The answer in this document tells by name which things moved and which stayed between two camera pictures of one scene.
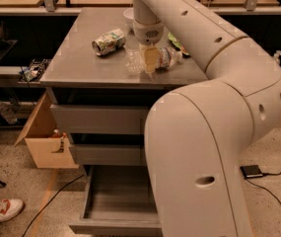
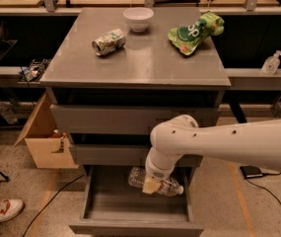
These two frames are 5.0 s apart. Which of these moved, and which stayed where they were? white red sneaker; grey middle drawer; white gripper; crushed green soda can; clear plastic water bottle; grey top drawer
Moved: white gripper; clear plastic water bottle
Stayed: white red sneaker; grey middle drawer; grey top drawer; crushed green soda can
